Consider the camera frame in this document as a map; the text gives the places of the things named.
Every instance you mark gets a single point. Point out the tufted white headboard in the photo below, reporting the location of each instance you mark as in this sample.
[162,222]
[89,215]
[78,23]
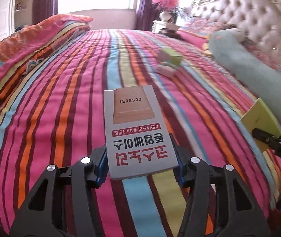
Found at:
[260,20]

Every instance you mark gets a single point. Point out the purple curtain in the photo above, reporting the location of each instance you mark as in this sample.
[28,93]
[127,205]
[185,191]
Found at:
[43,9]
[145,15]

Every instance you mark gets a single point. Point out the folded colourful quilt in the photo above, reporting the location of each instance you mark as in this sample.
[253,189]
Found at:
[26,48]

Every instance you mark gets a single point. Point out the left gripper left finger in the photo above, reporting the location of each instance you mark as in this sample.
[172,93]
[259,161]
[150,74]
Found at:
[43,211]

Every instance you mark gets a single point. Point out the pink patterned pillow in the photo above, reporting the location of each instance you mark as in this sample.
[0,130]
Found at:
[197,30]

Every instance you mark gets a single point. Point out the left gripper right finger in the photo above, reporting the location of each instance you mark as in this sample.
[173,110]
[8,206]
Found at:
[237,211]

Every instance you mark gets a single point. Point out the pink green illustrated box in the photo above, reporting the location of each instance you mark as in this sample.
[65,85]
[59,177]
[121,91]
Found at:
[166,71]

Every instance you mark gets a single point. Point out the pink flowers in vase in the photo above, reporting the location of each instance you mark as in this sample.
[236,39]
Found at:
[167,9]

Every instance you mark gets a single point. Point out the purple curtain right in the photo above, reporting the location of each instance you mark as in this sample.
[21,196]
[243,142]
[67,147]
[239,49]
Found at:
[145,15]

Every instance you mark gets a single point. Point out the teal plush pillow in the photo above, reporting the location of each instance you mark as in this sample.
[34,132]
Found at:
[260,79]

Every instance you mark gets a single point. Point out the yellow plush toy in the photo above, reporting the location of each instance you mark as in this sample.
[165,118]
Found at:
[205,48]

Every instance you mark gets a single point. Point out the striped colourful bedspread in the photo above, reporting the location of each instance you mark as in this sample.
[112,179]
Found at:
[62,96]

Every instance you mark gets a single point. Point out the white Cosnori box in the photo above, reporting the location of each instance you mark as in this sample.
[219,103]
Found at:
[137,139]

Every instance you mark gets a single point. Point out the purple curtain left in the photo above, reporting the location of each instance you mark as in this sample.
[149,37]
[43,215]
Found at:
[43,9]

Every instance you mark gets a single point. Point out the white bedside table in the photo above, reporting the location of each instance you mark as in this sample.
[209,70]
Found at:
[159,25]

